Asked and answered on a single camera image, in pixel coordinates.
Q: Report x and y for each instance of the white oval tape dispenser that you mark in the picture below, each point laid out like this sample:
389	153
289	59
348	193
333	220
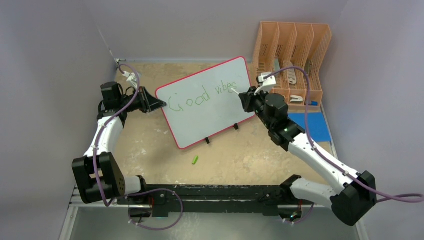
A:
291	75

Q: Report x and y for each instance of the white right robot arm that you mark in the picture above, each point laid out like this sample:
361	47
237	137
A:
291	137

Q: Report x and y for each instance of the green marker cap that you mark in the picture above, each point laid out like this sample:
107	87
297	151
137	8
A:
195	159

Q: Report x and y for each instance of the white clip in tray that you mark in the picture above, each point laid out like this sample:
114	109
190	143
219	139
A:
296	99

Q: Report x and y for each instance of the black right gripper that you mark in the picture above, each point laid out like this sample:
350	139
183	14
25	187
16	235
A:
248	98

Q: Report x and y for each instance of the orange plastic desk organizer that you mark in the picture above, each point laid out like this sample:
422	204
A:
286	44

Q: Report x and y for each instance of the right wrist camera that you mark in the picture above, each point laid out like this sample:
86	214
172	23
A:
266	82

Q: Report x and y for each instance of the blue notebook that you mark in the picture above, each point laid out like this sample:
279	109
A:
317	125

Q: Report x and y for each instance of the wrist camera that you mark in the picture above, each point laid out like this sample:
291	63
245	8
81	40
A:
132	79
266	82

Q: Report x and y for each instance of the red-framed whiteboard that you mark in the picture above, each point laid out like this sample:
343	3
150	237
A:
202	104

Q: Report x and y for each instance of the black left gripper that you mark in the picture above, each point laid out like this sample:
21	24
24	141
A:
148	103

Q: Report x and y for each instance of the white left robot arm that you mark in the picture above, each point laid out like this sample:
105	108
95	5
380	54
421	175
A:
97	174

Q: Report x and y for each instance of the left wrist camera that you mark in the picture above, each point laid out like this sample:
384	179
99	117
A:
132	79

